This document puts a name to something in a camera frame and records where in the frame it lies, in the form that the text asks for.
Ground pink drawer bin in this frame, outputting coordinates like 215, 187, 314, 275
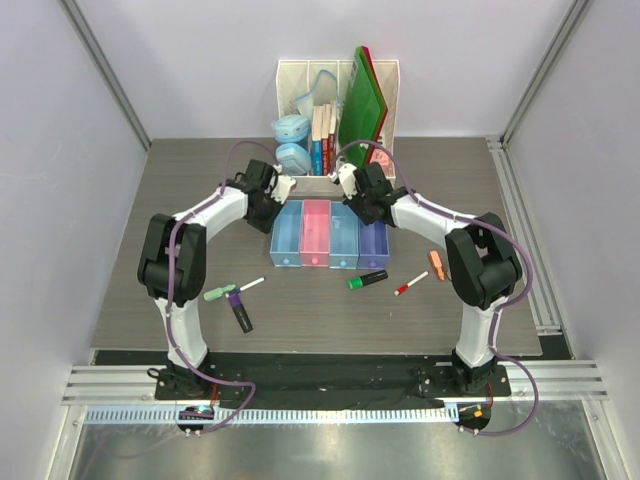
300, 199, 331, 267

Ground light green mini highlighter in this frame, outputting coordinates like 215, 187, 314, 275
203, 284, 237, 302

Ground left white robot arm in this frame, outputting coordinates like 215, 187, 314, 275
137, 159, 296, 400

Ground purple capped white pen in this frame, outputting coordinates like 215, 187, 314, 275
235, 276, 266, 294

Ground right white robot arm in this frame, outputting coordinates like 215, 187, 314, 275
335, 163, 522, 395

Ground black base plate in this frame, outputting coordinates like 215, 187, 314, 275
147, 353, 512, 410

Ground blue tape dispenser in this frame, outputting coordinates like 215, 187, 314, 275
271, 114, 311, 148
275, 143, 312, 176

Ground green folder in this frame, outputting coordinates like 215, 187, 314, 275
338, 45, 378, 168

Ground blue clear pouch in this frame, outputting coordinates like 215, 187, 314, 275
293, 69, 341, 120

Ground red capped white pen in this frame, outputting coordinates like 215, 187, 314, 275
394, 271, 429, 296

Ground orange mini highlighter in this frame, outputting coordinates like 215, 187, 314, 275
428, 250, 447, 281

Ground green black highlighter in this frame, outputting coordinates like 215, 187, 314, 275
348, 270, 388, 290

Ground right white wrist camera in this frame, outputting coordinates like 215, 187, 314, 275
328, 163, 358, 199

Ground blue spine book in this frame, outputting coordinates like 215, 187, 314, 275
311, 106, 324, 176

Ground blue drawer bin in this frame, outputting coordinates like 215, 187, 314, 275
269, 200, 303, 268
329, 201, 359, 269

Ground white file organizer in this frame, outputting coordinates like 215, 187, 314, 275
275, 59, 400, 197

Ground white cable duct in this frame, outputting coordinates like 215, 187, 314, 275
84, 404, 459, 427

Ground purple black highlighter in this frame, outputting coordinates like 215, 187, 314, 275
226, 290, 253, 334

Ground upper blue tape dispenser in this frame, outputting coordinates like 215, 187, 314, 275
271, 114, 311, 148

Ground purple drawer bin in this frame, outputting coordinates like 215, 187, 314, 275
357, 221, 390, 270

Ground pink eraser box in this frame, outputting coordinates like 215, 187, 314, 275
369, 149, 394, 177

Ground red folder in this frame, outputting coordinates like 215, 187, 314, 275
361, 45, 388, 142

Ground lower blue tape dispenser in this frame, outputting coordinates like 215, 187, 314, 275
275, 143, 312, 176

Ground red spine book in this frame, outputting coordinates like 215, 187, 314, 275
321, 103, 332, 176
328, 101, 338, 171

